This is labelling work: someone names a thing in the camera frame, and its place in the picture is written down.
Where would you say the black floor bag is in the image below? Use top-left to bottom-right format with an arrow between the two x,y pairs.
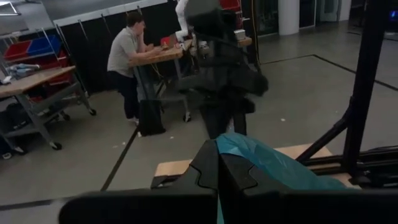
137,98 -> 167,137

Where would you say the wooden work table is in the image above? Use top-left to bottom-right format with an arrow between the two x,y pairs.
129,39 -> 192,123

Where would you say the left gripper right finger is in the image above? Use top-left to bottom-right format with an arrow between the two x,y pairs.
217,153 -> 398,224

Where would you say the yellow hanging cable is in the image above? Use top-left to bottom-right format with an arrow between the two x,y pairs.
249,0 -> 257,62

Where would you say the red storage bin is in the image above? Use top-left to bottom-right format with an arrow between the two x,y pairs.
219,0 -> 242,13
2,40 -> 34,62

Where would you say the teal trash bag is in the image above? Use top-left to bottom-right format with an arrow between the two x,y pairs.
215,133 -> 349,224

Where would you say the small red box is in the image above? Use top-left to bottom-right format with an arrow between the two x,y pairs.
160,35 -> 180,49

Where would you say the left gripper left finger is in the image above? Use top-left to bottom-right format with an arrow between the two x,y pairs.
58,139 -> 220,224

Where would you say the black room divider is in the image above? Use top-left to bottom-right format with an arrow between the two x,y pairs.
54,0 -> 193,94

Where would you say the wooden top metal cart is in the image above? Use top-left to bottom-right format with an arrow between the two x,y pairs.
0,65 -> 97,159

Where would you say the black aluminium table frame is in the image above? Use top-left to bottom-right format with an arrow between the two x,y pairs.
150,0 -> 398,190

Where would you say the small white box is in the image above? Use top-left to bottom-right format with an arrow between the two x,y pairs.
233,29 -> 248,41

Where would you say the blue storage bin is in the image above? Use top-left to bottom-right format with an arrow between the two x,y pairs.
27,34 -> 62,57

